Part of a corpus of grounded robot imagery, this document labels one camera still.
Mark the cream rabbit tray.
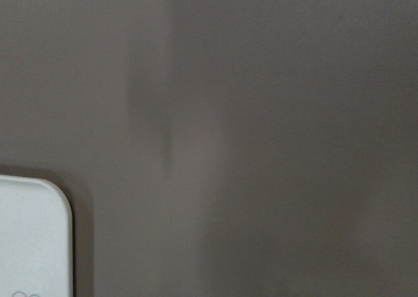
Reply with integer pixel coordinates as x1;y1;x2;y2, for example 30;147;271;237
1;175;74;296

